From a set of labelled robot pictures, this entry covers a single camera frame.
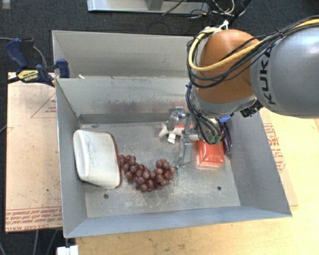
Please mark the brown cardboard board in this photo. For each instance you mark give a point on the brown cardboard board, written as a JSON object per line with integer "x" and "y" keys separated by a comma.
{"x": 29, "y": 147}

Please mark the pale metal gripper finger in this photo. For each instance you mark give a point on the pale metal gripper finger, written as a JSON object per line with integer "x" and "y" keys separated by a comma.
{"x": 181, "y": 153}
{"x": 187, "y": 153}

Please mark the purple toy eggplant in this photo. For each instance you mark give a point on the purple toy eggplant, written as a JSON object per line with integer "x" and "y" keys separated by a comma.
{"x": 226, "y": 142}

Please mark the grey metal bin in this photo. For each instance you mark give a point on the grey metal bin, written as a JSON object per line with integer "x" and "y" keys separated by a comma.
{"x": 196, "y": 195}

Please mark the red toy grape bunch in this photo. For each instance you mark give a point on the red toy grape bunch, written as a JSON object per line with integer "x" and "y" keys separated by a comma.
{"x": 146, "y": 174}

